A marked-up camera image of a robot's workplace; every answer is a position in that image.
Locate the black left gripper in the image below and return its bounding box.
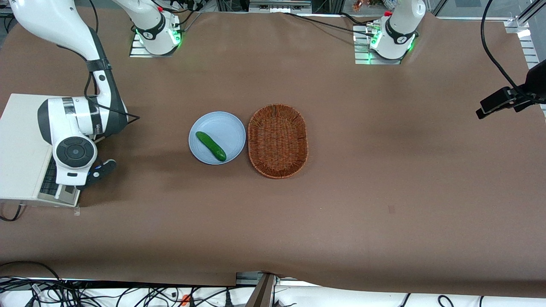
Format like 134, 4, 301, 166
476, 60, 546, 119

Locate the grey metal box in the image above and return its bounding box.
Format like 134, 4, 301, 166
249, 0, 312, 12

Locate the black oven power cable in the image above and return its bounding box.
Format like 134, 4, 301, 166
0, 204, 27, 222

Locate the dark metal support strut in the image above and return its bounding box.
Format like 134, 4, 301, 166
245, 273, 278, 307

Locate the brown table cover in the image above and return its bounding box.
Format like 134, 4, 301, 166
0, 11, 546, 297

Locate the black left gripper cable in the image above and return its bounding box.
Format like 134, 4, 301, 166
480, 0, 526, 93

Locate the brown wicker oval basket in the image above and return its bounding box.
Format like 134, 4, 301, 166
248, 104, 308, 179

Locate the green cucumber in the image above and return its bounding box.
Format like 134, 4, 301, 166
195, 131, 227, 162

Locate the right arm aluminium base plate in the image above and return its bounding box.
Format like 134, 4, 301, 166
129, 32, 180, 58

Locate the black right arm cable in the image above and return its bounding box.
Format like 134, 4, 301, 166
83, 0, 141, 124

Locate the black left base cable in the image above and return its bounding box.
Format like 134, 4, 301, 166
282, 12, 376, 37

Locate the cream toaster oven body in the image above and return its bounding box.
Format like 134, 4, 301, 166
0, 93, 81, 208

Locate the light blue round plate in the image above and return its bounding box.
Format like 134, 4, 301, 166
189, 111, 247, 165

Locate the left arm aluminium base plate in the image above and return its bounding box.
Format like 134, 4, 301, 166
353, 25, 404, 65

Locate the tangled black cable bundle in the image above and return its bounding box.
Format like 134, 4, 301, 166
0, 261, 239, 307

